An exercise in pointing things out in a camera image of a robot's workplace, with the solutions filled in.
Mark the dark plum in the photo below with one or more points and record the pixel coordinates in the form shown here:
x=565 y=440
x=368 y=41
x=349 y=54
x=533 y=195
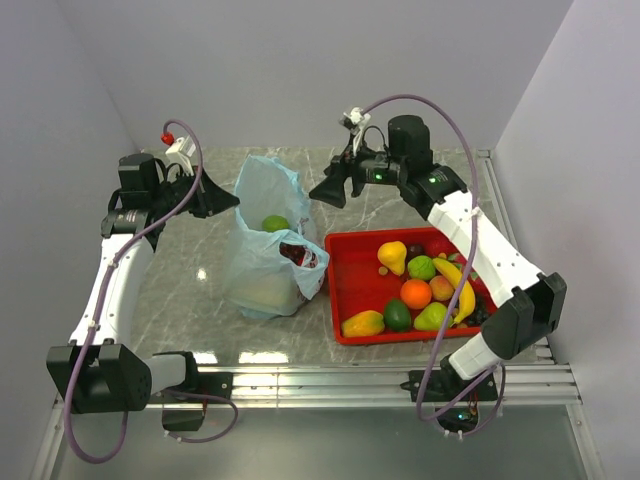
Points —
x=414 y=250

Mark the black grape bunch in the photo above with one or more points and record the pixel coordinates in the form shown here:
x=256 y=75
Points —
x=477 y=317

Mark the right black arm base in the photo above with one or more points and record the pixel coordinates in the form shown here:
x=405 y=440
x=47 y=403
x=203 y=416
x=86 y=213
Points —
x=463 y=421

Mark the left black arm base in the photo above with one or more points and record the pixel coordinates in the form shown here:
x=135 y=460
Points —
x=185 y=410

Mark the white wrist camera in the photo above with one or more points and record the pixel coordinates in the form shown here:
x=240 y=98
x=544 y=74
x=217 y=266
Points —
x=180 y=150
x=355 y=121

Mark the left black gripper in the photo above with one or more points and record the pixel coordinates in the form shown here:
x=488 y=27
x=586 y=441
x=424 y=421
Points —
x=210 y=198

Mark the dark green avocado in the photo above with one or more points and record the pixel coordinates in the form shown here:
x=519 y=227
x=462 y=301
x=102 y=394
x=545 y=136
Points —
x=397 y=316

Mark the green pear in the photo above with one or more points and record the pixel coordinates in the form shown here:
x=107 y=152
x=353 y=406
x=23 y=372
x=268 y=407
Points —
x=431 y=318

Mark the green custard apple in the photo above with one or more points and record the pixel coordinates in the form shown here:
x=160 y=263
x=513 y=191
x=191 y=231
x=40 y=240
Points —
x=422 y=268

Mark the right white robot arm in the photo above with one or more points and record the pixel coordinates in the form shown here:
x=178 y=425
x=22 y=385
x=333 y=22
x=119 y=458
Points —
x=529 y=303

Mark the yellow orange papaya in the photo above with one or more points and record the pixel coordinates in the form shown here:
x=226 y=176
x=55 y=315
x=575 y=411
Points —
x=363 y=324

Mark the red plastic tray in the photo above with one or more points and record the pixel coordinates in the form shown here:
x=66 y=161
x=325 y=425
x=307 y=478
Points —
x=358 y=282

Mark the yellow pear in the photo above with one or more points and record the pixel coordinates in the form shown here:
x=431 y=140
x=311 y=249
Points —
x=392 y=255

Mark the red strawberry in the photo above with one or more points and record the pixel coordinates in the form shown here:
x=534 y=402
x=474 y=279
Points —
x=438 y=247

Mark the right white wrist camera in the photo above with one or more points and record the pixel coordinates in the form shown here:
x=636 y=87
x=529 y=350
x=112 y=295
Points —
x=355 y=121

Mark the peach fruit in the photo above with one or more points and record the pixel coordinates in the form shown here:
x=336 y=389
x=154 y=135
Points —
x=441 y=288

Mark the green round fruit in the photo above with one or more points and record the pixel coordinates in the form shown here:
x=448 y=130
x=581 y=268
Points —
x=274 y=223

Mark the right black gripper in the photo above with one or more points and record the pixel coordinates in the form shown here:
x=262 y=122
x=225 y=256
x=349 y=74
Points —
x=341 y=168

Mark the orange fruit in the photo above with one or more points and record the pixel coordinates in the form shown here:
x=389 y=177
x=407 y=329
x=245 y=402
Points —
x=416 y=294

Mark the long yellow banana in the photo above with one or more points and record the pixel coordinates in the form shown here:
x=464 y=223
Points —
x=466 y=300

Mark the light blue plastic bag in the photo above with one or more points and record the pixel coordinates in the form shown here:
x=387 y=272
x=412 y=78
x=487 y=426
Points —
x=257 y=280

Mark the dark red grape bunch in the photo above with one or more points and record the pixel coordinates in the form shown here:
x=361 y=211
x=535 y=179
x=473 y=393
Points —
x=299 y=255

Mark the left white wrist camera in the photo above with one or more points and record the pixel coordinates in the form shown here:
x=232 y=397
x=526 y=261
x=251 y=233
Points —
x=180 y=150

